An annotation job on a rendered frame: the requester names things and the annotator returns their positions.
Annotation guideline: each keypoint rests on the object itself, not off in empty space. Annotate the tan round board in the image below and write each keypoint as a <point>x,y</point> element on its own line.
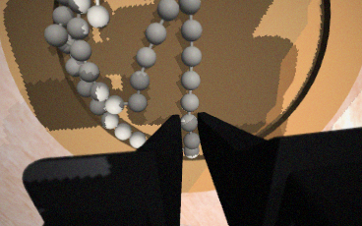
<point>269,67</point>

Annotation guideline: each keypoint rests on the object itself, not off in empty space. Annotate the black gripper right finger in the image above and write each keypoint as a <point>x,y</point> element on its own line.
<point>249,173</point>

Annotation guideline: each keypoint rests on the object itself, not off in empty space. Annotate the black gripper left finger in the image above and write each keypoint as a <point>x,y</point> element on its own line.
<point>149,178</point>

